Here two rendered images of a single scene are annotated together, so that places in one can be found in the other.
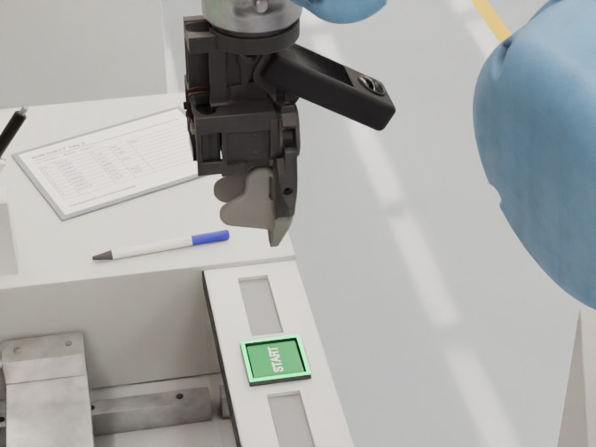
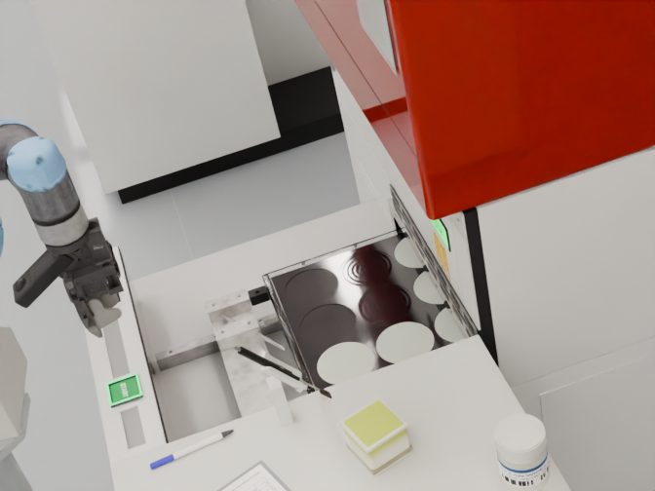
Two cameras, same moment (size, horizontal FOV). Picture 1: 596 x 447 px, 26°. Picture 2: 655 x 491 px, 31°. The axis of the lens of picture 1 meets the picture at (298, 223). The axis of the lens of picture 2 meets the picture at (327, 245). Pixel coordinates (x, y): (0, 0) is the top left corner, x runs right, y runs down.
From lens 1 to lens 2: 243 cm
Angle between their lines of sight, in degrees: 105
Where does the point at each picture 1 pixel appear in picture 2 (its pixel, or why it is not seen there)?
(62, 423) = (253, 400)
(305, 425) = (111, 364)
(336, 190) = not seen: outside the picture
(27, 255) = (275, 429)
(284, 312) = (119, 424)
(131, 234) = (213, 459)
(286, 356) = (118, 393)
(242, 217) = (107, 301)
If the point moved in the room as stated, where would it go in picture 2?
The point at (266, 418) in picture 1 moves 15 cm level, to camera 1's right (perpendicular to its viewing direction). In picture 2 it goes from (130, 360) to (46, 378)
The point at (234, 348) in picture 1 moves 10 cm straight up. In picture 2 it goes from (146, 396) to (129, 354)
